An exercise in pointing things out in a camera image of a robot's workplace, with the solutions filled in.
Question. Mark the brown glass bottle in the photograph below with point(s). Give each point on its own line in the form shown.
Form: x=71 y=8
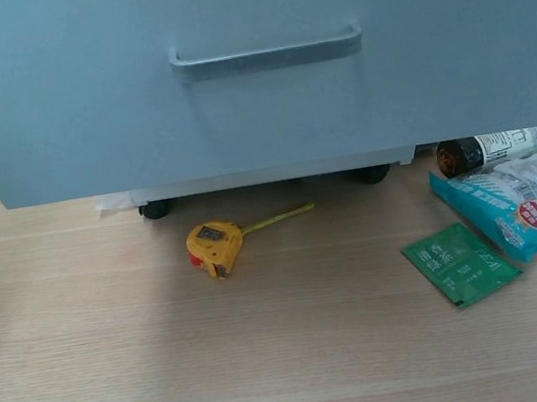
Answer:
x=488 y=148

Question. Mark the yellow tape measure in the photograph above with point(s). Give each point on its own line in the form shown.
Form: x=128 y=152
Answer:
x=212 y=245

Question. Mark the green tea sachet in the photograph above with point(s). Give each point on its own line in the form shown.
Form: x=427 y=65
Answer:
x=460 y=266

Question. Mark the teal snack bag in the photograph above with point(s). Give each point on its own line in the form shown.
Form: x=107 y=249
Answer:
x=492 y=208

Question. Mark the black caster wheel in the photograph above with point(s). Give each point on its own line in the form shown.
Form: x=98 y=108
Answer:
x=154 y=210
x=368 y=175

